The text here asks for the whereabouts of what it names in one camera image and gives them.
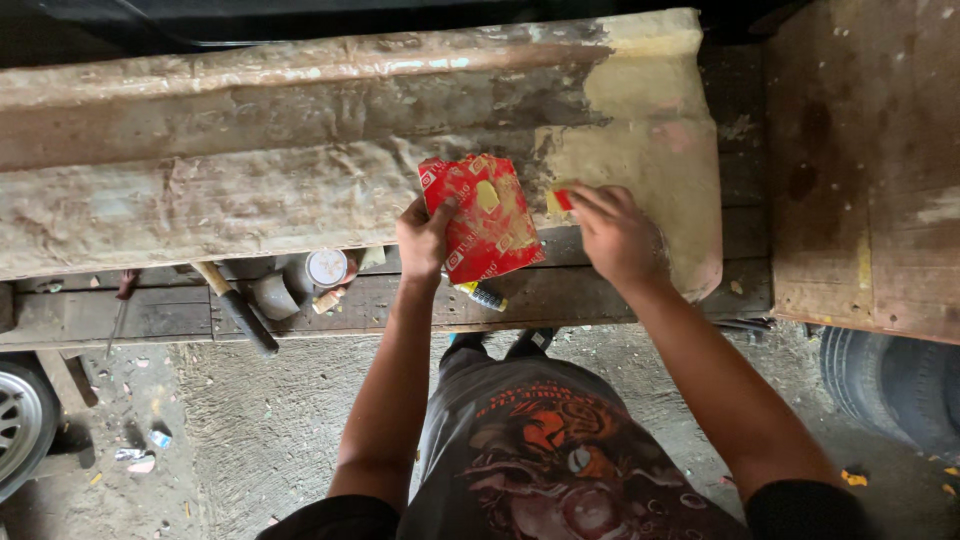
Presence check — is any person's left hand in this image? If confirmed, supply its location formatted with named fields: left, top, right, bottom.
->
left=395, top=196, right=459, bottom=282

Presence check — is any person's right hand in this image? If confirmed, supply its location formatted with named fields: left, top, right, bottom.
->
left=568, top=183, right=672, bottom=291

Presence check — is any red cardboard mixing piece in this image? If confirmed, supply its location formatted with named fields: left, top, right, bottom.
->
left=417, top=153, right=547, bottom=285

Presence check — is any yellow tube with black cap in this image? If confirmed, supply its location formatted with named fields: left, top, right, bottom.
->
left=454, top=280, right=510, bottom=313

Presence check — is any worn wooden workbench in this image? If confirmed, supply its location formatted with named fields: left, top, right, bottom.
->
left=0, top=45, right=775, bottom=354

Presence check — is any person's graphic print shirt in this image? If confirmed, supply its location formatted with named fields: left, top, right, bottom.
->
left=255, top=341, right=875, bottom=540

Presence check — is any brown stained wooden board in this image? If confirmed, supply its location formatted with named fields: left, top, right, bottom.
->
left=765, top=0, right=960, bottom=346

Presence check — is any putty can with white lid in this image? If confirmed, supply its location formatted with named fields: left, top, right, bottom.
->
left=303, top=247, right=360, bottom=291

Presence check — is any long filler-covered body panel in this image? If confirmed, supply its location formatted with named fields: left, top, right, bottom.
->
left=0, top=7, right=725, bottom=304

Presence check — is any black rubber tyre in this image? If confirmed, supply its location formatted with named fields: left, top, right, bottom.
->
left=819, top=325, right=960, bottom=466

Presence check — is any thin screwdriver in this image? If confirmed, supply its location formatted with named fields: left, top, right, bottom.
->
left=105, top=269, right=141, bottom=359

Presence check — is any crumpled foil wrapper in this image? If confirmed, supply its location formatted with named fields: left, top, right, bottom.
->
left=114, top=427, right=175, bottom=475

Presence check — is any wooden plank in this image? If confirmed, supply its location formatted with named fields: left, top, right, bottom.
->
left=34, top=349, right=100, bottom=415

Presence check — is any silver alloy wheel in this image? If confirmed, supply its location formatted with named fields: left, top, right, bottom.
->
left=0, top=360, right=63, bottom=504

